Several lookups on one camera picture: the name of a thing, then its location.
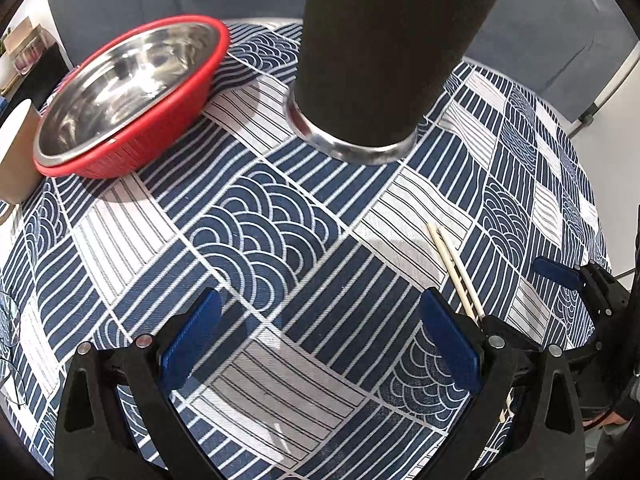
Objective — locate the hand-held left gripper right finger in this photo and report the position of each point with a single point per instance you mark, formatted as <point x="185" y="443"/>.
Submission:
<point x="450" y="345"/>

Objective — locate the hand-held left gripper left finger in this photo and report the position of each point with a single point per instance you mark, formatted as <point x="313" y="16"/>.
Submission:
<point x="192" y="345"/>

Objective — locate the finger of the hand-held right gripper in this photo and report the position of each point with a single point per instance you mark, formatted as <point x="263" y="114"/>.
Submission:
<point x="557" y="272"/>

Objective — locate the wooden chopstick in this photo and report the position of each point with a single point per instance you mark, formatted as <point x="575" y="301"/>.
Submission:
<point x="457" y="262"/>
<point x="448" y="265"/>

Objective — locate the black utensil cup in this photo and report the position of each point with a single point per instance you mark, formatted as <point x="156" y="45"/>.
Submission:
<point x="390" y="45"/>

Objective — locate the person's right hand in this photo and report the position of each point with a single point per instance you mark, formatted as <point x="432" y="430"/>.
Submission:
<point x="605" y="416"/>

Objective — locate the blue patterned tablecloth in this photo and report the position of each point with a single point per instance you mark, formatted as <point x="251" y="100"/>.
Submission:
<point x="280" y="240"/>

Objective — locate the red plastic basket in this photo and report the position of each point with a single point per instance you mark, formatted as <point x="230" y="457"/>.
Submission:
<point x="165" y="125"/>

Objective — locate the beige paper cup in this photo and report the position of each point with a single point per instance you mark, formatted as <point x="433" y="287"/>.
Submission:
<point x="17" y="155"/>

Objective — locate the stainless steel bowl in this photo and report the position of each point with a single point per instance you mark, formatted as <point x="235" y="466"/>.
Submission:
<point x="130" y="85"/>

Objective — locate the black cabinet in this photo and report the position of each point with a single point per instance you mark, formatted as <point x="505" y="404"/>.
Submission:
<point x="45" y="75"/>

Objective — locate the beige box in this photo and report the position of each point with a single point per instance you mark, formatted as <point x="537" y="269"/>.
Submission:
<point x="25" y="42"/>

